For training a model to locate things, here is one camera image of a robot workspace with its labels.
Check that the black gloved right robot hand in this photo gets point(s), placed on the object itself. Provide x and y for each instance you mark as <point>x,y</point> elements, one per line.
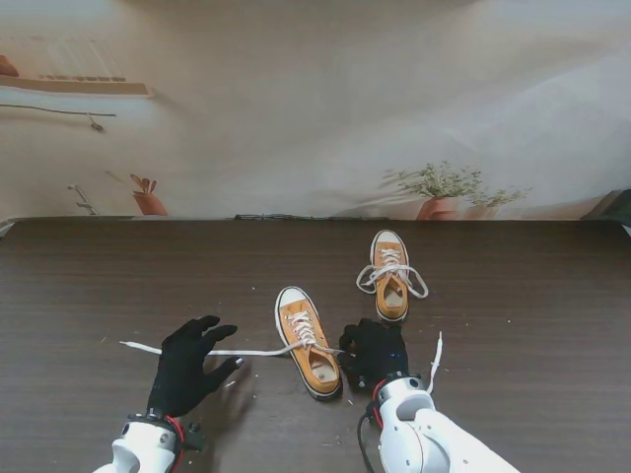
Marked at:
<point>379,350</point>

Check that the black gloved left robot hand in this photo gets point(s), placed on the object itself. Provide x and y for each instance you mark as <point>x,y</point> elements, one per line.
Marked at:
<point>182,369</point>

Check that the orange sneaker with laces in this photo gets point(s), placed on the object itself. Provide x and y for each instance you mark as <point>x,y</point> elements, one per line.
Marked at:
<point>256,352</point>

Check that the green plant in terracotta pot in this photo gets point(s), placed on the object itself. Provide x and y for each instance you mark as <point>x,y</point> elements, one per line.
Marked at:
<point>439,207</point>

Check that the terracotta pot with wooden utensils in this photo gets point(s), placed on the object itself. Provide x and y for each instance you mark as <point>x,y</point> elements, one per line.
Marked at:
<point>150,204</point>

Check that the metal tap fixture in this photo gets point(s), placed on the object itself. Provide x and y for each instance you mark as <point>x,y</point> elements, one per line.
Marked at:
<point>86,204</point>

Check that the metal wall rail with hook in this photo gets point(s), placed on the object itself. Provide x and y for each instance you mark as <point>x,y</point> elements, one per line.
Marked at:
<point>49,108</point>

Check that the wooden wall shelf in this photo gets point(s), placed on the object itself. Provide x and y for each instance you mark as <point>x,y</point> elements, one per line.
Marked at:
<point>74,86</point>

